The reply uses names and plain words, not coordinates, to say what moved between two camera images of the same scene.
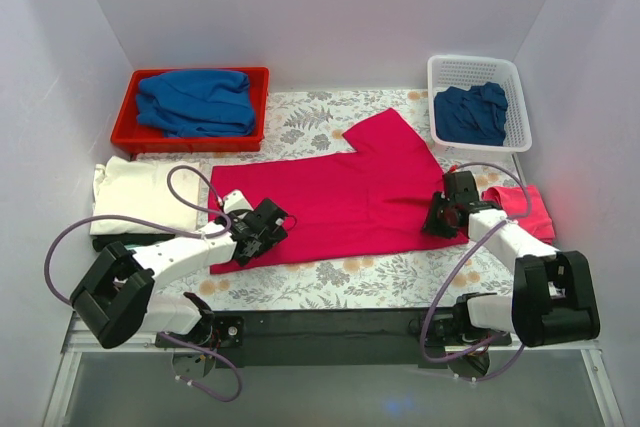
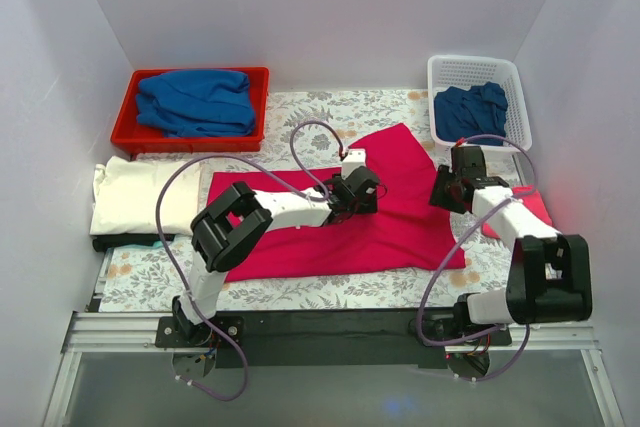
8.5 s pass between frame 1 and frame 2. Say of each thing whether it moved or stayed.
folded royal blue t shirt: stayed
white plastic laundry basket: stayed
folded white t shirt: stayed
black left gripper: moved
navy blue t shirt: stayed
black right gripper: moved
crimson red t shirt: moved
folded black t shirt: stayed
